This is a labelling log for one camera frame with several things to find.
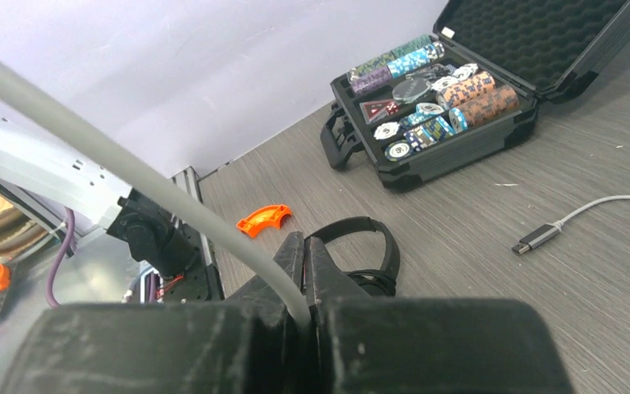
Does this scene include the black wired headphones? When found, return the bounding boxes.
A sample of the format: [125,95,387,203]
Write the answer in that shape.
[310,216,401,297]

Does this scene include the black poker chip case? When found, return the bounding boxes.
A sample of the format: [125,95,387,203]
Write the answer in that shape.
[320,1,630,190]

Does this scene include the white grey headphones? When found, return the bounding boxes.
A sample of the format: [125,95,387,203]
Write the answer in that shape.
[0,62,311,333]

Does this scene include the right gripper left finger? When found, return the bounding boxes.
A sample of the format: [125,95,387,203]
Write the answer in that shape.
[0,231,306,394]

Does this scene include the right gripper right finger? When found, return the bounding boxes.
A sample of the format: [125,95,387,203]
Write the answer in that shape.
[304,238,573,393]

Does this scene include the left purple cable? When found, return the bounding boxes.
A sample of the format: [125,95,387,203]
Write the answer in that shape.
[45,206,77,310]

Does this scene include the white headphones at back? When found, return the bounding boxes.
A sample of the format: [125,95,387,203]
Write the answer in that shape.
[511,195,630,256]

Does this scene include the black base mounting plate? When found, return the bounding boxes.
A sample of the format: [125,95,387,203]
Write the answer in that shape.
[157,220,225,304]

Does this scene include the orange curved plastic piece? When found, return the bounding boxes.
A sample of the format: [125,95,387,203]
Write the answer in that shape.
[235,204,292,239]

